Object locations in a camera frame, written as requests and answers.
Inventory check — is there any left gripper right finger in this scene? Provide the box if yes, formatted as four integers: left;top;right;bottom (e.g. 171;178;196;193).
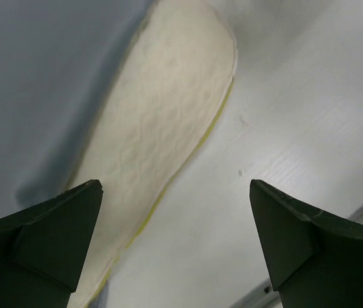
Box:
249;178;363;308

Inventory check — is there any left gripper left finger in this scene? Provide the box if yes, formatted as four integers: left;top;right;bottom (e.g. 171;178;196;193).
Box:
0;180;103;308

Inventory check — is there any grey pillowcase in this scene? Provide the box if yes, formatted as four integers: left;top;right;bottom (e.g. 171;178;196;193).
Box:
0;1;152;216

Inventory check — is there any cream pillow yellow edge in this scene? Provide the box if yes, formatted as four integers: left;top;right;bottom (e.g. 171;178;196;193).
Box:
68;1;237;307

